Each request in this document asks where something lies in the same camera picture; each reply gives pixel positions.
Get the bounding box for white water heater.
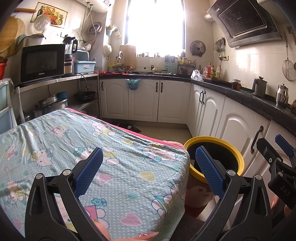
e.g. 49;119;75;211
77;0;115;13

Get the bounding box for yellow rimmed trash bin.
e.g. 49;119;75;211
184;136;244;208

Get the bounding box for black range hood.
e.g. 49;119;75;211
207;0;281;48

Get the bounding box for fruit picture on wall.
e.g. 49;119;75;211
30;2;68;28

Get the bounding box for blue plastic storage box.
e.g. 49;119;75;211
74;60;96;74

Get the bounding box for black cabinet door handle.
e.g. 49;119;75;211
250;126;264;154

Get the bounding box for shiny steel jug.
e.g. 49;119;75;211
275;84;288;108

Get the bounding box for black microwave oven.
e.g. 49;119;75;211
18;44;65;84

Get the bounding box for wall mounted small fan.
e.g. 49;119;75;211
190;40;206;57

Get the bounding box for grey metal kettle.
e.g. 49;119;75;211
252;76;267;98

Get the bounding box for oil and sauce bottles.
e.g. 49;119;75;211
203;63;222;79

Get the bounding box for stacked steel pots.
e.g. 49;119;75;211
32;92;68;118

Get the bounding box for clear plastic bag on counter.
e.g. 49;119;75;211
191;69;204;81

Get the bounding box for woven bamboo tray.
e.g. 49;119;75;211
0;16;26;57

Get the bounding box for plastic drawer cabinet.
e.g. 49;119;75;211
0;78;17;134

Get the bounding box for wire mesh strainer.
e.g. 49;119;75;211
282;33;295;81

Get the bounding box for Hello Kitty patterned tablecloth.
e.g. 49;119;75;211
1;108;189;240

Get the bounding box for person's right hand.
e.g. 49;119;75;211
271;195;292;217

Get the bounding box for wooden cutting board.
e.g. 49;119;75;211
119;45;137;70

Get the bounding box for red plastic basin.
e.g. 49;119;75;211
0;63;6;80

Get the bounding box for black blender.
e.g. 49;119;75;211
63;37;78;75

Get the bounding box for blue hanging basket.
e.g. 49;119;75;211
126;79;140;90

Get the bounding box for black frying pan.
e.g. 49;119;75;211
74;91;96;103

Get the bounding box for dark red small jar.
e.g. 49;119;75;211
231;78;241;90

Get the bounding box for metal kitchen shelf rack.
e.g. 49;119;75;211
11;74;100;118

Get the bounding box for person's left hand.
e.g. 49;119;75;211
92;219;160;241

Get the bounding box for white desk fan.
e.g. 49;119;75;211
34;15;51;33

